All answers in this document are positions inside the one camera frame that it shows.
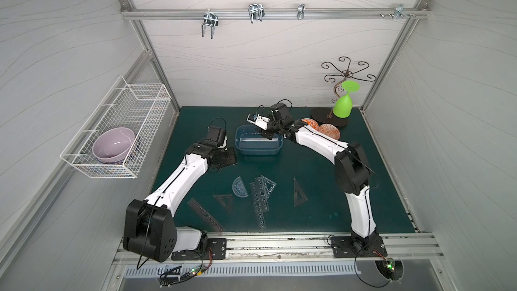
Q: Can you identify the orange patterned bowl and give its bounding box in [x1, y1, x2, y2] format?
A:
[319, 123, 341, 140]
[302, 118, 319, 131]

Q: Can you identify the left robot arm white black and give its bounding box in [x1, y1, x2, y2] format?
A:
[122, 143, 236, 263]

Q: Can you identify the aluminium top rail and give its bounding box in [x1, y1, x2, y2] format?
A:
[121, 8, 432, 22]

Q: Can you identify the metal single hook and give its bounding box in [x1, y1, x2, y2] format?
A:
[297, 4, 305, 20]

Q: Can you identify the green plastic goblet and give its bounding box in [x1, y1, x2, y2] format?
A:
[333, 80, 360, 119]

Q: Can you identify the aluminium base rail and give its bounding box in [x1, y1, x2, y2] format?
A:
[112, 232, 445, 266]

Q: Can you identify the small clear triangle ruler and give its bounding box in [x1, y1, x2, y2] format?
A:
[213, 194, 234, 213]

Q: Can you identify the blue semicircle protractor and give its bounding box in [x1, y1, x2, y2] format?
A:
[232, 176, 249, 198]

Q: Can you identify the white slotted cable duct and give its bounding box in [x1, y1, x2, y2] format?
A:
[124, 261, 361, 279]

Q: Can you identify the purple bowl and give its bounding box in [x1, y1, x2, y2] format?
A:
[92, 127, 135, 164]

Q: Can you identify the white wire basket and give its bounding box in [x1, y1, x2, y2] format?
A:
[60, 76, 171, 179]

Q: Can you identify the metal double hook centre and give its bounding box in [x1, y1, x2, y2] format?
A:
[248, 4, 265, 24]

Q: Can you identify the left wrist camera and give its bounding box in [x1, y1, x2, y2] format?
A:
[205, 117, 228, 149]

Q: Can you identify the long thin clear ruler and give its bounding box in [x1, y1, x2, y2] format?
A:
[240, 137, 281, 144]

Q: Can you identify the metal hook right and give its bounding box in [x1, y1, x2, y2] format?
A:
[379, 4, 416, 21]

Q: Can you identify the metal double hook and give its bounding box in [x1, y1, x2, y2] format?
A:
[201, 12, 219, 39]
[248, 4, 265, 24]

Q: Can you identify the clear stencil template ruler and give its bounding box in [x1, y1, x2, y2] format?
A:
[249, 178, 269, 230]

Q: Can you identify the blue plastic storage box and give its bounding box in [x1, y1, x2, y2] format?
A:
[234, 125, 284, 156]

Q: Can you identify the metal double hook left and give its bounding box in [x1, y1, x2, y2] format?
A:
[201, 12, 219, 39]

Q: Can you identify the black metal cup stand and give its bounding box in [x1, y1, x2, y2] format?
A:
[310, 56, 377, 128]

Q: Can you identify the dark straight stencil ruler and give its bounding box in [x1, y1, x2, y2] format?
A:
[187, 198, 223, 234]

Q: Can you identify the green table mat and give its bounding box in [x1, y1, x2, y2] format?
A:
[154, 106, 414, 233]

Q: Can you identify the orange patterned bowl left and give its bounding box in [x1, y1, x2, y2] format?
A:
[302, 118, 319, 131]

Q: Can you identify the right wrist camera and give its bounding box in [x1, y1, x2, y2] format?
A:
[246, 114, 270, 130]

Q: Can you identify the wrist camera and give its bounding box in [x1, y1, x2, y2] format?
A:
[205, 117, 228, 149]
[246, 114, 270, 130]

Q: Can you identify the orange patterned bowl right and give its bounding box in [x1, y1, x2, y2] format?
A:
[319, 123, 341, 140]

